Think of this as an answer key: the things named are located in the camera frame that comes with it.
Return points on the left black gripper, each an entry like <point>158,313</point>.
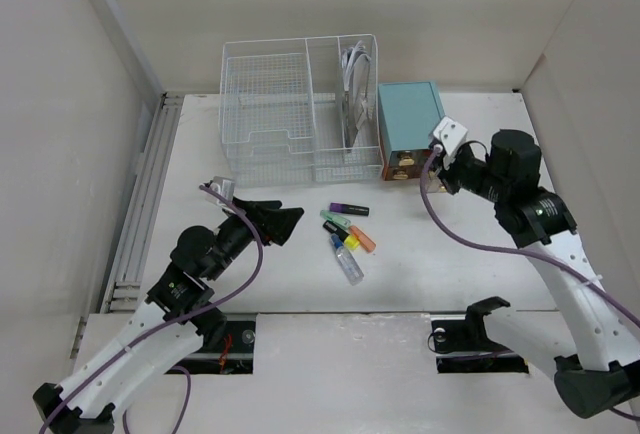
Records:
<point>276,222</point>

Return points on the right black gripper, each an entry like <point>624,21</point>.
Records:
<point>448,171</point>

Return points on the clear blue-cap bottle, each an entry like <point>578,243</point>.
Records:
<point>347,262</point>

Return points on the grey setup guide booklet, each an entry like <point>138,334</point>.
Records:
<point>355,97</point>

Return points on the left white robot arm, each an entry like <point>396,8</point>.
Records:
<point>177,318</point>

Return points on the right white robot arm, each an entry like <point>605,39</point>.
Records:
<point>598,368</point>

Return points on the green highlighter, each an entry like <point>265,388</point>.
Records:
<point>337,219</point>

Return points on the purple highlighter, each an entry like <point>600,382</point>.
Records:
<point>349,209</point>

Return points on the teal wooden drawer box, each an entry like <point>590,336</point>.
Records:
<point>408,112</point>

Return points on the yellow highlighter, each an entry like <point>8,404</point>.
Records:
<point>349,240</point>

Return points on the orange highlighter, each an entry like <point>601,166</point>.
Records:
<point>365,241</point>

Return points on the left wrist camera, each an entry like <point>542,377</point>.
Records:
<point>219,190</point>

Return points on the white wire desk organizer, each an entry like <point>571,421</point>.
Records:
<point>280,116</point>

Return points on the aluminium rail frame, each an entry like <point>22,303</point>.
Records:
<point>121,288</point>

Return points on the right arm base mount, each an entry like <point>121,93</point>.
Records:
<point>457,352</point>

